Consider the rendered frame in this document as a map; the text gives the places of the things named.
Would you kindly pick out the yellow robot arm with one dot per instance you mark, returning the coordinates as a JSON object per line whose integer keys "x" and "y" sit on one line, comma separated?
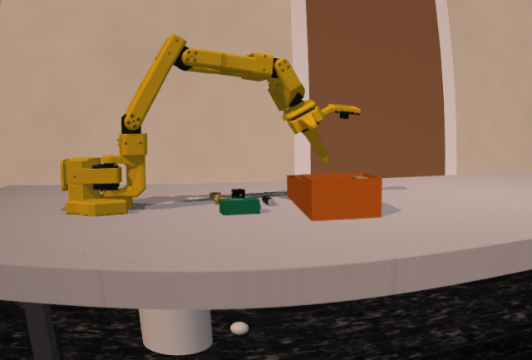
{"x": 85, "y": 177}

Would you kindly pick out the black die with white pips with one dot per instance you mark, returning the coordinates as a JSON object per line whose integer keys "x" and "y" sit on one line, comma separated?
{"x": 238, "y": 193}

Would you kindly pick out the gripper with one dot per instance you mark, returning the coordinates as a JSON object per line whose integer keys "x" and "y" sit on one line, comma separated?
{"x": 305, "y": 117}

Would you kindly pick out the orange labelled storage bins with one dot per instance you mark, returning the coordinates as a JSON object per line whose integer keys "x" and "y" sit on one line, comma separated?
{"x": 336, "y": 196}

